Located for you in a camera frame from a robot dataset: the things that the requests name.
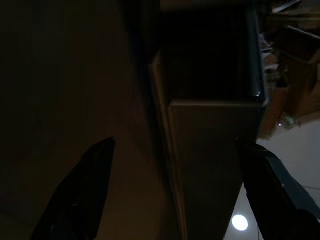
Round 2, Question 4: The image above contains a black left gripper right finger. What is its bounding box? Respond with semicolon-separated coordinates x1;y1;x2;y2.
235;137;320;240

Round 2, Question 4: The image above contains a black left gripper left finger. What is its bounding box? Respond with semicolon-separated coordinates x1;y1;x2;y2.
30;136;116;240

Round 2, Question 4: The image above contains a grey fridge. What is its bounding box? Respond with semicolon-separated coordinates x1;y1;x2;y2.
124;0;270;240

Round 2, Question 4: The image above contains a round ceiling lamp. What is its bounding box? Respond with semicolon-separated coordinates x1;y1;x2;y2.
231;214;250;232

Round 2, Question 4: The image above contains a brown wooden furniture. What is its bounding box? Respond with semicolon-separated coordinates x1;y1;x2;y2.
257;0;320;140

